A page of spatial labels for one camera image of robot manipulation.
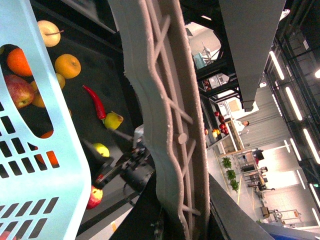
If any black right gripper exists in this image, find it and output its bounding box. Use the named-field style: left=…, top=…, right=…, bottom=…
left=82, top=129, right=155, bottom=193

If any yellow green lemon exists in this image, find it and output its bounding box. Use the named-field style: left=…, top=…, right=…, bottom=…
left=93, top=143, right=110, bottom=158

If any light teal shopping basket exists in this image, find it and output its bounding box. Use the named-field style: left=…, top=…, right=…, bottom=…
left=0, top=0, right=91, bottom=240

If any brown basket handle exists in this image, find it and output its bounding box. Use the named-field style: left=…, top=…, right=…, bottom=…
left=109, top=0, right=210, bottom=240

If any black lower shelf tray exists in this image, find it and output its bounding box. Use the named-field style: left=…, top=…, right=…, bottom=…
left=27, top=0, right=156, bottom=236

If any yellow pear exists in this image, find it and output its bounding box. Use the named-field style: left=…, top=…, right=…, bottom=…
left=103, top=111, right=124, bottom=130

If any red chili pepper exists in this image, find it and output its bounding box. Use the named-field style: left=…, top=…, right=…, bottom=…
left=82, top=85, right=107, bottom=121

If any red yellow apple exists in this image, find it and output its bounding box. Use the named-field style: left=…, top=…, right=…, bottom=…
left=86, top=185, right=103, bottom=210

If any small yellow fruit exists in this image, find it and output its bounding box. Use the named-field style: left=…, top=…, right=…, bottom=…
left=55, top=73, right=66, bottom=90

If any yellow orange round fruit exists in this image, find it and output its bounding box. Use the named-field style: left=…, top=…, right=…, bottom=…
left=54, top=53, right=82, bottom=79

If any red apple behind basket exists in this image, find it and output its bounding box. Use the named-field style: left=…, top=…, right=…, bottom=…
left=4, top=74, right=35, bottom=109

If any tan pear with stem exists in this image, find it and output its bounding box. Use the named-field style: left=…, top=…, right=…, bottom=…
left=37, top=20, right=64, bottom=48

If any person in white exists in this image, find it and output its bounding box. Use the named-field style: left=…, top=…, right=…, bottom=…
left=232, top=119, right=250, bottom=136

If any orange behind basket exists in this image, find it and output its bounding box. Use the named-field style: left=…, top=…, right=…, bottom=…
left=6, top=48, right=33, bottom=77

